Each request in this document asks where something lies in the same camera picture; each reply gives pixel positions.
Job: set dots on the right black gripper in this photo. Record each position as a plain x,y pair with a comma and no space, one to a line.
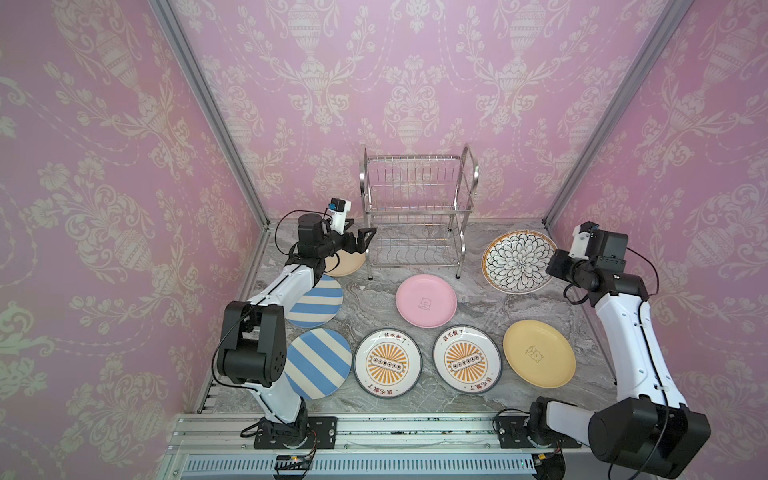
559,265

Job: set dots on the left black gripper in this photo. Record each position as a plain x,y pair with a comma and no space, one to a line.
358,246

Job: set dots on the petal pattern plate orange rim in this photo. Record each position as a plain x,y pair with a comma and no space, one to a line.
515,263

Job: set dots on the chrome wire dish rack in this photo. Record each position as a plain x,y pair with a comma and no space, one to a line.
420,205

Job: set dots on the pink bear plate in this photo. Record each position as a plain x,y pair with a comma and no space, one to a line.
426,301

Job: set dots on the sunburst pattern plate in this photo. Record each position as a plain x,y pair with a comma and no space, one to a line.
467,359
387,363

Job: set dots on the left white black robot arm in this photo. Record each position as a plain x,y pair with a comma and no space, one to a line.
252,351

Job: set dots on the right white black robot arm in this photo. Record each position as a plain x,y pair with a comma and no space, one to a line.
650,428

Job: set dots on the cream plate back left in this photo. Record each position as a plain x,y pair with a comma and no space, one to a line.
343,263

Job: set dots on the blue striped plate rear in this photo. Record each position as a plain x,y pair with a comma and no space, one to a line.
318,306

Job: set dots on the blue striped plate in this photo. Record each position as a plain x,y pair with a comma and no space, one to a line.
318,363
318,306

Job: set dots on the yellow plate right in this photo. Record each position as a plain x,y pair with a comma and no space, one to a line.
539,354

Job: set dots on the blue striped plate front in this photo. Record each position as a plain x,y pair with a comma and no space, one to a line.
318,363

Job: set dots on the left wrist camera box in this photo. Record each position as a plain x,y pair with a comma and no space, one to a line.
338,210

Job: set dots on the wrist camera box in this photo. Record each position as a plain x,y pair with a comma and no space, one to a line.
582,235
338,210

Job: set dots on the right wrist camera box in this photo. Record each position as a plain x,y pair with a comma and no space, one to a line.
582,235

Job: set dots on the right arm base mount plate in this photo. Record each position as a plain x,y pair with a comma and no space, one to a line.
513,433

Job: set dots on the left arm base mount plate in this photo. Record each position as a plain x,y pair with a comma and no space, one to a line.
312,433

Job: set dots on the left aluminium corner post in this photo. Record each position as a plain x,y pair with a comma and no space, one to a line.
194,74

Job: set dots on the aluminium corner post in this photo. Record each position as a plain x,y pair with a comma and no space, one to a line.
662,31
194,74

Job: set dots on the aluminium front rail frame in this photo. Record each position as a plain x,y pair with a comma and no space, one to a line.
372,446

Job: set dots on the right aluminium corner post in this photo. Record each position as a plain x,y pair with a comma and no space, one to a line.
662,31

